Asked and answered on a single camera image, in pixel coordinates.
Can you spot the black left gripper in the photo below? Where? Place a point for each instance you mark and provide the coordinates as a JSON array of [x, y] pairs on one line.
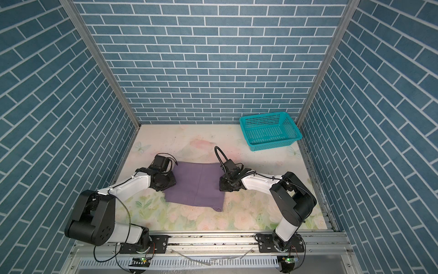
[[173, 182]]

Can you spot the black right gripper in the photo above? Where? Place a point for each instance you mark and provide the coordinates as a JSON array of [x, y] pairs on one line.
[[222, 185]]

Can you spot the purple trousers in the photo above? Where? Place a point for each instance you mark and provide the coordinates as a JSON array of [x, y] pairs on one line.
[[197, 185]]

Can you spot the teal plastic basket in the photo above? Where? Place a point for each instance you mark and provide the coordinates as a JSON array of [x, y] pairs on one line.
[[271, 130]]

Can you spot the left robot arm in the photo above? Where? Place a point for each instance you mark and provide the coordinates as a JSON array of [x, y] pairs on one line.
[[101, 217]]

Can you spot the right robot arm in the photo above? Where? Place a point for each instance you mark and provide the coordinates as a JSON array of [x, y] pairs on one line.
[[293, 199]]

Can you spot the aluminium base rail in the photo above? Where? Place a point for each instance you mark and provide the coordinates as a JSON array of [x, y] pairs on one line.
[[322, 242]]

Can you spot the white slotted cable duct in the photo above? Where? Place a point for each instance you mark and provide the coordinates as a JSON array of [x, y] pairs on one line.
[[181, 263]]

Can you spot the left corner aluminium post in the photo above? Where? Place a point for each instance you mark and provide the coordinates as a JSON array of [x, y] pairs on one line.
[[86, 36]]

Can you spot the corner aluminium post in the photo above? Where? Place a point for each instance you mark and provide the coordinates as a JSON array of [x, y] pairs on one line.
[[86, 36], [331, 50]]

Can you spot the right corner aluminium post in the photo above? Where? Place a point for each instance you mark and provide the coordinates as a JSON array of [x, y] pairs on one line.
[[331, 50]]

